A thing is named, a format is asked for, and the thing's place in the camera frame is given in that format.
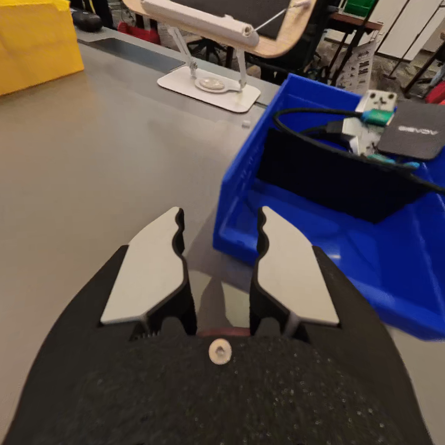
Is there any green storage box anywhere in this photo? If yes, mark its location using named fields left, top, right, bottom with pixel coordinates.
left=342, top=0, right=378, bottom=17

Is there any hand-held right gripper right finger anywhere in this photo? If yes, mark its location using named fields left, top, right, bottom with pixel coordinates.
left=250, top=206, right=340, bottom=336

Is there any red box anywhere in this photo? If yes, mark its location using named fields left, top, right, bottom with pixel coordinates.
left=118, top=21, right=161, bottom=46

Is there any white tablet stand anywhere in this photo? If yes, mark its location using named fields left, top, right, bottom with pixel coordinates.
left=143, top=0, right=261, bottom=113

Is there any wooden side table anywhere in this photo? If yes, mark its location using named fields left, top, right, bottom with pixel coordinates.
left=330, top=12, right=384, bottom=32

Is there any wood framed black board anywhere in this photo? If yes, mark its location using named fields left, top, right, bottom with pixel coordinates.
left=122, top=0, right=318, bottom=58

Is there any dark grey desk cable cover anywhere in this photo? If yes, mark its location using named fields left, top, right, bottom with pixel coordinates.
left=78, top=36, right=185, bottom=72

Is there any printed white sheet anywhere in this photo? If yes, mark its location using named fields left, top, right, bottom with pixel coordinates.
left=337, top=40, right=377, bottom=94

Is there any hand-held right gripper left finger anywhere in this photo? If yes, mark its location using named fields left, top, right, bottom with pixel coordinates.
left=100, top=207, right=198, bottom=335

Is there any blue storage bin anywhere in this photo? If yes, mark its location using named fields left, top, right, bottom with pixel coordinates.
left=213, top=73, right=445, bottom=340

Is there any black pouch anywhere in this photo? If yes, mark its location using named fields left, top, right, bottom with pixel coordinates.
left=74, top=10, right=103, bottom=32

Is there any black bin divider panel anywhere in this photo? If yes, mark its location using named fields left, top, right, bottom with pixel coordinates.
left=257, top=129, right=432, bottom=224

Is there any black office chair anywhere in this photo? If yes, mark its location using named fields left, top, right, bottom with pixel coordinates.
left=195, top=35, right=334, bottom=86

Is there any black square adapter hub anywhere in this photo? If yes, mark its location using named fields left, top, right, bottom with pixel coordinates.
left=377, top=101, right=445, bottom=160

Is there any yellow storage bin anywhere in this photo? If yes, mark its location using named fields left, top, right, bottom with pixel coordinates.
left=0, top=0, right=85, bottom=97

